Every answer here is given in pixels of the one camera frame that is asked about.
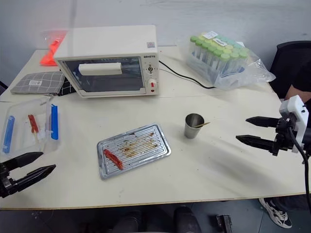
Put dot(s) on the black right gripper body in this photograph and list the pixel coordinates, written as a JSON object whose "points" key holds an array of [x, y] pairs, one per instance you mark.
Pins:
{"points": [[283, 138]]}

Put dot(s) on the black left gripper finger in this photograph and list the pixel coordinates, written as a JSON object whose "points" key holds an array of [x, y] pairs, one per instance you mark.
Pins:
{"points": [[24, 159], [34, 176]]}

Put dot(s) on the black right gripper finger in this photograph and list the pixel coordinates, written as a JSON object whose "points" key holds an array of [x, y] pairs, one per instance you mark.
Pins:
{"points": [[264, 121], [257, 142]]}

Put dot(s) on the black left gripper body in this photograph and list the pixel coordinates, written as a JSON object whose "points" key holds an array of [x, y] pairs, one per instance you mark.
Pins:
{"points": [[4, 180]]}

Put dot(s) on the thin wooden stick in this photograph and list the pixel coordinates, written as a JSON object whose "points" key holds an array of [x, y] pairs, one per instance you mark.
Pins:
{"points": [[203, 124]]}

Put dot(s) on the clear blue-clipped plastic container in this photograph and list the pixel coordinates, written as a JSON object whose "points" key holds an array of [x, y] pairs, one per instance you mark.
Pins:
{"points": [[22, 143]]}

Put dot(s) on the clear plastic bag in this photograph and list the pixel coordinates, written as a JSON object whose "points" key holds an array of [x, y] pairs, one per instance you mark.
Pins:
{"points": [[252, 72]]}

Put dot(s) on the person in black clothes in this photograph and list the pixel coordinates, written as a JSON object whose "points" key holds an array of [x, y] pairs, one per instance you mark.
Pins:
{"points": [[302, 80]]}

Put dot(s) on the black office chair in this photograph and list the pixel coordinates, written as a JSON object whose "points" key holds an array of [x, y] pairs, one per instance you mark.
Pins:
{"points": [[286, 60]]}

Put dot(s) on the stainless steel cup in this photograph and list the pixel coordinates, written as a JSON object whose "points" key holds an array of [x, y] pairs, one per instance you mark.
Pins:
{"points": [[192, 129]]}

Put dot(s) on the white and black sneaker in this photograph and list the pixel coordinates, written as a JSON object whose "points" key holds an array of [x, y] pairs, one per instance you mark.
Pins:
{"points": [[277, 214]]}

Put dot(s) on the grey checkered fabric pouch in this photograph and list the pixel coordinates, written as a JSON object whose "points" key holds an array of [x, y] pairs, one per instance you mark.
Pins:
{"points": [[36, 82]]}

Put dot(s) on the rack of green-capped tubes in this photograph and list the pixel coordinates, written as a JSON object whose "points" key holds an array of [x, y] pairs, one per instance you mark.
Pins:
{"points": [[216, 54]]}

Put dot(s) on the black checkered fabric pouch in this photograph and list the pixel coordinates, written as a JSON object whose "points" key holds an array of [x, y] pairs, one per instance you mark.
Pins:
{"points": [[66, 87]]}

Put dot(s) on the dark rounded shape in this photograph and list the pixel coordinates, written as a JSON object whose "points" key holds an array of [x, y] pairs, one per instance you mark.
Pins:
{"points": [[185, 219]]}

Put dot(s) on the bag of orange items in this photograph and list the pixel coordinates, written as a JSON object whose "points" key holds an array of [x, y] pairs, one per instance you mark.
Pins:
{"points": [[49, 54]]}

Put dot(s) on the ribbed metal baking tray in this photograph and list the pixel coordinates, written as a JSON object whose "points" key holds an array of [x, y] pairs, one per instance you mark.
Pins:
{"points": [[143, 148]]}

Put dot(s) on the cream white toaster oven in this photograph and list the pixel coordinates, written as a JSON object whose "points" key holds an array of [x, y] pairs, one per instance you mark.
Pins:
{"points": [[107, 41]]}

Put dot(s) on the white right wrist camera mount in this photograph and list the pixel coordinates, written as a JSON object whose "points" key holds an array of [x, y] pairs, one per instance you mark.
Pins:
{"points": [[295, 104]]}

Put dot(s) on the black rectangular bracket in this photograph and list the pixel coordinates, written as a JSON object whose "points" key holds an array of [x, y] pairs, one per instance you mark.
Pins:
{"points": [[224, 224]]}

